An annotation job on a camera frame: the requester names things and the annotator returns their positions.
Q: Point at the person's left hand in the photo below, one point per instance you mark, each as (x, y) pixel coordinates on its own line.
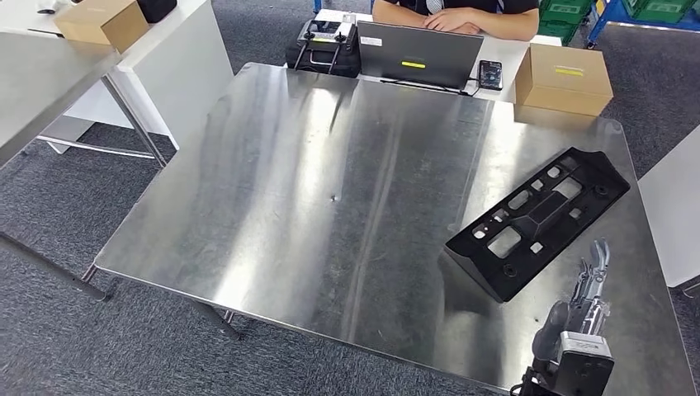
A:
(454, 19)

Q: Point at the black plastic bracket panel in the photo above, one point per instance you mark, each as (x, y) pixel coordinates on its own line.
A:
(547, 218)

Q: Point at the person's left forearm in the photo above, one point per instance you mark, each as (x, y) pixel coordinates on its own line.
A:
(508, 24)

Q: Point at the person's right forearm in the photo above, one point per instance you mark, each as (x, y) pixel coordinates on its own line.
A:
(396, 11)

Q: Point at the stainless steel workbench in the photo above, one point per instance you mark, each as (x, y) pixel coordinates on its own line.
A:
(301, 191)

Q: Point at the dark grey laptop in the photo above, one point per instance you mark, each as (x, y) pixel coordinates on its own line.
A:
(426, 46)

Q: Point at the person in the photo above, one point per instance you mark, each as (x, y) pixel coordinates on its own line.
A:
(492, 4)

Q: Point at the black smartphone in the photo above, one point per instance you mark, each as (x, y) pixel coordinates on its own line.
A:
(490, 75)

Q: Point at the green plastic crate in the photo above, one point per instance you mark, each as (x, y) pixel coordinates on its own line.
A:
(656, 8)
(563, 19)

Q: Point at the cardboard box yellow label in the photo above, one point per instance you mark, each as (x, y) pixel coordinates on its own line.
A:
(563, 82)

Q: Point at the black remote controller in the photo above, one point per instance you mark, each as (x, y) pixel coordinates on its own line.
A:
(322, 57)

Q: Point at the blue storage rack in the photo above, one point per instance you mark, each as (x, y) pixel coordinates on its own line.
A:
(604, 16)

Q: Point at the white side table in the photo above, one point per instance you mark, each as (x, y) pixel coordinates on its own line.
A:
(672, 207)

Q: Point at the black bag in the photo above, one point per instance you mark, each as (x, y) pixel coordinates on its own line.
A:
(158, 10)

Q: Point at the plain cardboard box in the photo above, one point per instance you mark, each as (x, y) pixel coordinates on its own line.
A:
(101, 22)

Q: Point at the stainless steel table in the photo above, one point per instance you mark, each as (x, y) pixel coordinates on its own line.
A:
(43, 82)

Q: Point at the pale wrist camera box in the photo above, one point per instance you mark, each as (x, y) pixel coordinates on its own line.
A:
(585, 344)

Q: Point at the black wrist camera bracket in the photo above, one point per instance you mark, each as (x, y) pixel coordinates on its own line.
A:
(585, 377)

